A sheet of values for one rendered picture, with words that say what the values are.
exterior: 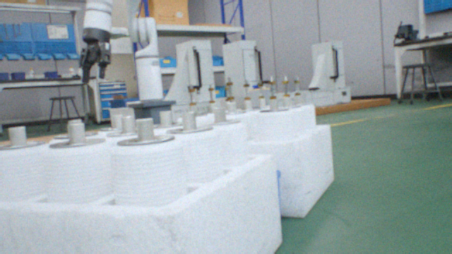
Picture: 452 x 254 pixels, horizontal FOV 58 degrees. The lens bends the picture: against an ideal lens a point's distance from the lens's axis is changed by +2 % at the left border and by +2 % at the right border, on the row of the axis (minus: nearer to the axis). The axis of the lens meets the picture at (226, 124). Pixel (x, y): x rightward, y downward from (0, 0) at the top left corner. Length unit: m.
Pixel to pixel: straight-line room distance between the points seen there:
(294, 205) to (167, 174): 0.52
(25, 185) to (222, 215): 0.29
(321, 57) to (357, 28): 2.23
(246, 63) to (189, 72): 0.59
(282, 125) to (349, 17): 6.16
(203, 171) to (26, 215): 0.24
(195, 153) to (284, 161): 0.40
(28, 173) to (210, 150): 0.27
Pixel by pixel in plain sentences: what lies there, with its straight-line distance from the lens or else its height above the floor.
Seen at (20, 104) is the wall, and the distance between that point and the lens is 9.39.
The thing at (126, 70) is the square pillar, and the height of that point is 0.91.
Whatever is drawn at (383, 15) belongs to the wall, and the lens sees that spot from 6.74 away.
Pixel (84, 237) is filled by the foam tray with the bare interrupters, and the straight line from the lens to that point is 0.53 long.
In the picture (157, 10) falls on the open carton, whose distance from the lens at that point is 6.46.
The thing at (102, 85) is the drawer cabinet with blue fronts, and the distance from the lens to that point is 6.62.
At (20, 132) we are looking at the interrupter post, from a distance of 0.69.
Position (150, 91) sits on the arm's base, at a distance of 1.59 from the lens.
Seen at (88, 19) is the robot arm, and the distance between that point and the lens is 1.22.
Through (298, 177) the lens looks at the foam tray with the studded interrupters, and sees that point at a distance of 0.95.
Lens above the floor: 0.30
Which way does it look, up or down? 4 degrees down
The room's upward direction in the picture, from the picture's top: 5 degrees counter-clockwise
